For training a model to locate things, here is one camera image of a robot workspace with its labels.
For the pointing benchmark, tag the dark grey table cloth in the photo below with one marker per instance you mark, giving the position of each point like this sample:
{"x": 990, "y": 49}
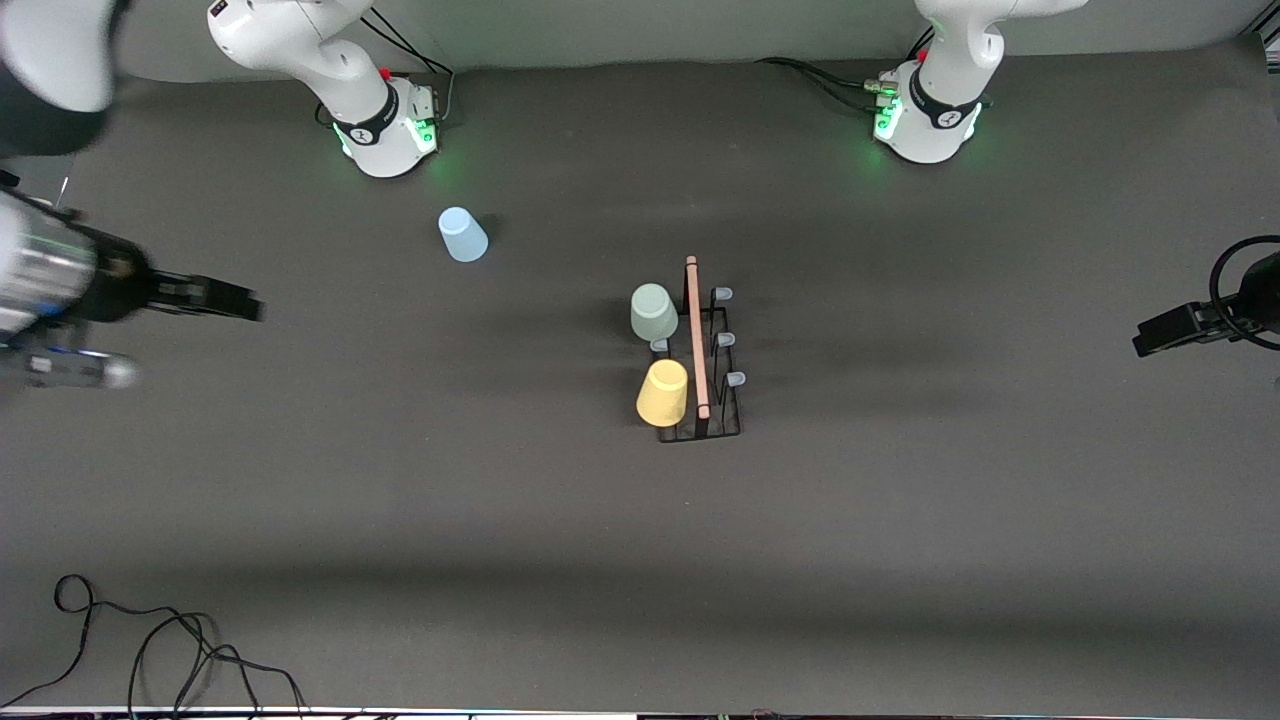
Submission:
{"x": 800, "y": 600}

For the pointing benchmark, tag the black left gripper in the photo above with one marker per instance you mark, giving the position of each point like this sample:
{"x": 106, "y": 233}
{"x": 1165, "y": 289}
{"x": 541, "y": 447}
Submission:
{"x": 1256, "y": 300}

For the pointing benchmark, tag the pale green plastic cup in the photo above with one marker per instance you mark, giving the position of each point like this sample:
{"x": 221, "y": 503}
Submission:
{"x": 654, "y": 312}

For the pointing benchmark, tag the light blue plastic cup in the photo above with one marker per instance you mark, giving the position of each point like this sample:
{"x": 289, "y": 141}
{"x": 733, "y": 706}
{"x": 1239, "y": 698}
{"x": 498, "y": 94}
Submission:
{"x": 463, "y": 236}

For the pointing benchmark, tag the yellow plastic cup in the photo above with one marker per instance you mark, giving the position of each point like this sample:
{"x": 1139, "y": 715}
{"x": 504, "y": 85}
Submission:
{"x": 663, "y": 395}

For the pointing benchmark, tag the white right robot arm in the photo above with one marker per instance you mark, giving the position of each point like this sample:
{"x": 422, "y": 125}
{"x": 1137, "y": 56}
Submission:
{"x": 300, "y": 40}

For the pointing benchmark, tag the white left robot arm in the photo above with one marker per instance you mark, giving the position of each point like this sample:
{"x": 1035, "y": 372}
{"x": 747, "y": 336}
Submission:
{"x": 945, "y": 60}

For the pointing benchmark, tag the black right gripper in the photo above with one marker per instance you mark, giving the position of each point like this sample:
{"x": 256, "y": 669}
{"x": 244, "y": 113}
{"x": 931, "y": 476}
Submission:
{"x": 122, "y": 287}

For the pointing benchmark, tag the dark metal frame rail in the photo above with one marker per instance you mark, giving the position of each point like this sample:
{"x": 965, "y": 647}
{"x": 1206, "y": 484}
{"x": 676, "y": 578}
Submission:
{"x": 1272, "y": 42}

